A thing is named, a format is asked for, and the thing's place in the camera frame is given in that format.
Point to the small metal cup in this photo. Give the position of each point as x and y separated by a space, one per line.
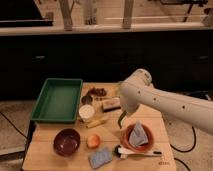
86 100

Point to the red grapes bunch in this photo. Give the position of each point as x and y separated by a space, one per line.
98 92

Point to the purple bowl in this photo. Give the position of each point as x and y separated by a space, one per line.
66 142

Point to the brown block eraser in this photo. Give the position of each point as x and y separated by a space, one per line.
111 104

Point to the orange bowl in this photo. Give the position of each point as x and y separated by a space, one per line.
143 148

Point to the green pepper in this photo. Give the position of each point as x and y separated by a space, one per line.
121 117

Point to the grey folded cloth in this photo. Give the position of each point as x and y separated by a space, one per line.
138 136

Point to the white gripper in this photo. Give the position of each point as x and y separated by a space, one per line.
129 108

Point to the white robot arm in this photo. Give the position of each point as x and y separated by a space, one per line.
136 90

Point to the green plastic tray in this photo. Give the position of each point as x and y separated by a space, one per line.
58 101

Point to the blue sponge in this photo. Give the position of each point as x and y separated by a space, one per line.
100 158

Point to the white dish brush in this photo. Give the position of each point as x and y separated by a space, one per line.
124 153

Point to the wooden spoon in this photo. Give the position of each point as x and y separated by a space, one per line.
105 98

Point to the orange fruit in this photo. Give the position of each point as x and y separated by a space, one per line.
93 141

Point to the light green cup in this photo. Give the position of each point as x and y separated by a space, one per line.
117 91

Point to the white cup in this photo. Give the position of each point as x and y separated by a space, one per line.
86 112

